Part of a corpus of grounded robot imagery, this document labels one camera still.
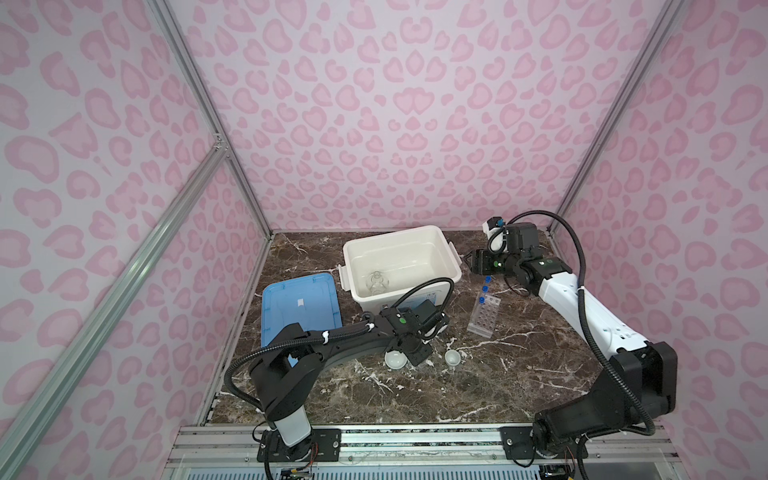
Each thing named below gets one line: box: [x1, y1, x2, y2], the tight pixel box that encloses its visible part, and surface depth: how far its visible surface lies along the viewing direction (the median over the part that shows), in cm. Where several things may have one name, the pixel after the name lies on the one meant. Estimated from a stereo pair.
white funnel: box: [384, 350, 408, 370], surface depth 87 cm
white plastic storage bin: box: [338, 225, 463, 312], surface depth 100 cm
